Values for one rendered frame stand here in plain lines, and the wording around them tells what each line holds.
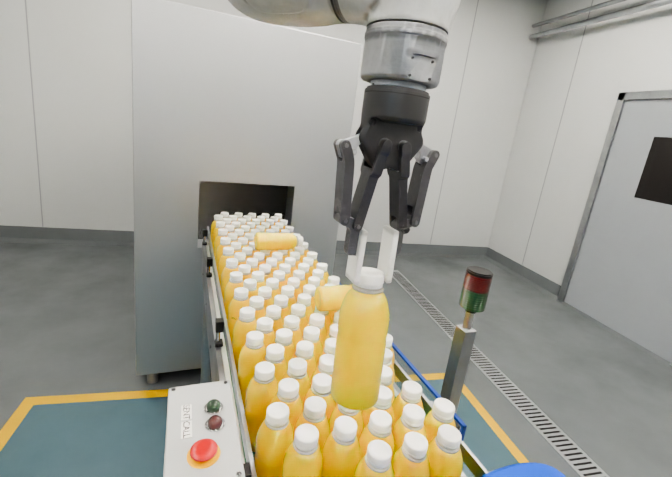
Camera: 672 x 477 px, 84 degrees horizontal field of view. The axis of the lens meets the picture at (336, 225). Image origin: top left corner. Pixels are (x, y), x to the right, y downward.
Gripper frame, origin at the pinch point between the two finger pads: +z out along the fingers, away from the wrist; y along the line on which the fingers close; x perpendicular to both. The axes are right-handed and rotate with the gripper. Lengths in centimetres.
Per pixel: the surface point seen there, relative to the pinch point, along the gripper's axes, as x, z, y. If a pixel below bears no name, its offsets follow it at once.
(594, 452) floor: 58, 140, 191
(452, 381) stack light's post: 25, 45, 44
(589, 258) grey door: 200, 82, 366
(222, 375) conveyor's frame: 47, 51, -12
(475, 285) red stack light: 25, 17, 43
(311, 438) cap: 4.7, 32.5, -3.0
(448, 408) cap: 5.1, 32.5, 23.9
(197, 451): 3.4, 29.2, -20.0
